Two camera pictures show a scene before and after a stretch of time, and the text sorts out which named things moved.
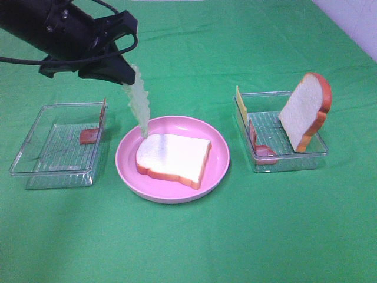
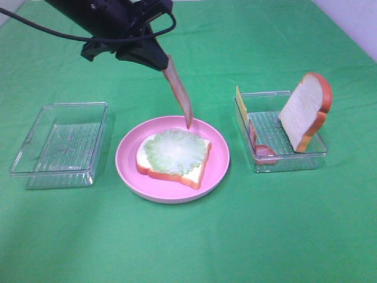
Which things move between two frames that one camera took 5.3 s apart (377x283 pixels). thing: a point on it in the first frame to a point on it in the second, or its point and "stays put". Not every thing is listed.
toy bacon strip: x=90 y=135 to x=175 y=78
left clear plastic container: x=51 y=155 stays put
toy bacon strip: x=263 y=154 stays put
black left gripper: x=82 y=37 to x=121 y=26
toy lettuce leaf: x=138 y=99 to x=176 y=150
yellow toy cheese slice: x=241 y=105 stays put
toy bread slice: x=306 y=112 stays put
